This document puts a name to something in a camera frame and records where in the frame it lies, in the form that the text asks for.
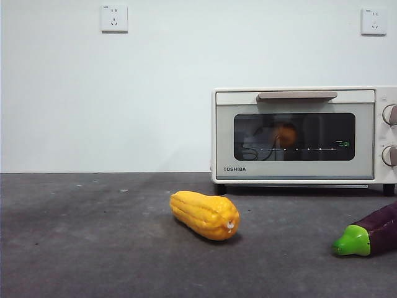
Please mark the yellow toy corn cob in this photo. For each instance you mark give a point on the yellow toy corn cob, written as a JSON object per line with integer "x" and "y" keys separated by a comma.
{"x": 201, "y": 214}

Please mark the white wall socket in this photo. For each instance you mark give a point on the white wall socket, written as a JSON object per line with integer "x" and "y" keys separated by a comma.
{"x": 374, "y": 21}
{"x": 114, "y": 18}

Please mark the round beige oven knob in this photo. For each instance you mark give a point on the round beige oven knob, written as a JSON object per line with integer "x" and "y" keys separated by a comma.
{"x": 389, "y": 156}
{"x": 389, "y": 115}

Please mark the purple toy eggplant, green stem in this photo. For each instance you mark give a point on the purple toy eggplant, green stem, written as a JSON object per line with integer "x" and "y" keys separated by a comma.
{"x": 380, "y": 226}

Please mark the cream toaster oven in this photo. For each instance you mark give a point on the cream toaster oven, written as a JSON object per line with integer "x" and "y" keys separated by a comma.
{"x": 380, "y": 136}

